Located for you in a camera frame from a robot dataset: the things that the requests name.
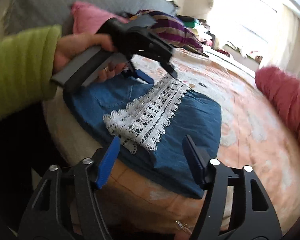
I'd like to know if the blue denim pants lace trim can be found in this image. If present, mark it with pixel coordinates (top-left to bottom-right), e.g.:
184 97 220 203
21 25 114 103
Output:
63 75 222 199

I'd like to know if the green fleece sleeve forearm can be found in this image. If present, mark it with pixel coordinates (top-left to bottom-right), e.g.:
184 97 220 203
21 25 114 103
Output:
0 25 61 120

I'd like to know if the person's right hand fingertip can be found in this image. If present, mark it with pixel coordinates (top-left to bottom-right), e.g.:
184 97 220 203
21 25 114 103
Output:
174 220 193 240

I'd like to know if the person's left hand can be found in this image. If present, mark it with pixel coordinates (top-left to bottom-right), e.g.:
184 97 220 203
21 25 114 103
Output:
53 33 127 82

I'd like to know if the purple striped pillow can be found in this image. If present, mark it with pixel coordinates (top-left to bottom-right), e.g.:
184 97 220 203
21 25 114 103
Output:
127 9 206 56

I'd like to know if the pink pillow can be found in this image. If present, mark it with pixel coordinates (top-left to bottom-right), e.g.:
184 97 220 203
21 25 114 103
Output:
71 1 129 34

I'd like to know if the orange bear pattern blanket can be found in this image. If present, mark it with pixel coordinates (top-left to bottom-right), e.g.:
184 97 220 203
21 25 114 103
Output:
43 47 300 235

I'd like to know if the grey quilted headboard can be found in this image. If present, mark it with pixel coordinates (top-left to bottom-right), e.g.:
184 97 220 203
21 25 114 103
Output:
5 0 178 34

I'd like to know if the red rolled bolster pillow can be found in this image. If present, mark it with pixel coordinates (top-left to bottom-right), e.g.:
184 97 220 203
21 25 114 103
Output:
255 65 300 152

